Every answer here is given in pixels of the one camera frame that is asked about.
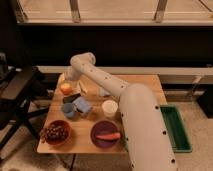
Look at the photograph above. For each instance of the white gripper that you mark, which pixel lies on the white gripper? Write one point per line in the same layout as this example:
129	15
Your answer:
70	74

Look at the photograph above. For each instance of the orange apple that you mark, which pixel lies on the orange apple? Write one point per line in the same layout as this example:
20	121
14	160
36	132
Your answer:
66	88

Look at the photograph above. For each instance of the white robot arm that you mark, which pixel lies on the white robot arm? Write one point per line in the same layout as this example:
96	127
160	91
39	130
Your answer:
147	139

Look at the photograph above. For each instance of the white paper cup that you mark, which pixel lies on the white paper cup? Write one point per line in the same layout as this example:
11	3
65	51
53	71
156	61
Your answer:
109	108

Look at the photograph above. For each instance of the black rectangular block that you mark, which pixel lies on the black rectangular block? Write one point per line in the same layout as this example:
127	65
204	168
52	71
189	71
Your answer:
70	98

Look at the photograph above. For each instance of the blue mug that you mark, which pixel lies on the blue mug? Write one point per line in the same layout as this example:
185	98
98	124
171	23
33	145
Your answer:
68	110

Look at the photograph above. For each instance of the blue folded cloth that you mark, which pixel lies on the blue folded cloth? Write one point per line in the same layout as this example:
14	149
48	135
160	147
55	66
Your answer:
103	92

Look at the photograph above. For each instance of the black chair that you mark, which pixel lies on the black chair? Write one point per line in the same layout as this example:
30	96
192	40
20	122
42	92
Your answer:
17	90

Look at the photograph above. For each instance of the wooden table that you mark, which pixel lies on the wooden table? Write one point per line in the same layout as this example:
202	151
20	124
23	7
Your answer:
81	125

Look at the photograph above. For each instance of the dark grapes bunch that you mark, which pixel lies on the dark grapes bunch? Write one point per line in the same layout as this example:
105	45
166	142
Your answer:
53	132

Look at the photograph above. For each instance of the red bowl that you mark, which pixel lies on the red bowl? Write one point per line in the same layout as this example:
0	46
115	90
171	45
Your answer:
66	126

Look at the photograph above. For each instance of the purple plate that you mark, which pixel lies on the purple plate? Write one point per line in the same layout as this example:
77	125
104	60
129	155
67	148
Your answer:
103	127

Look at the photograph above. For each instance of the orange carrot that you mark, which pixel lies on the orange carrot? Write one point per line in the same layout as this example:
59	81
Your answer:
109	137

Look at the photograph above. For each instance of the green plastic tray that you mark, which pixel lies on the green plastic tray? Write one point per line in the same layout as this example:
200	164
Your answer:
176	129

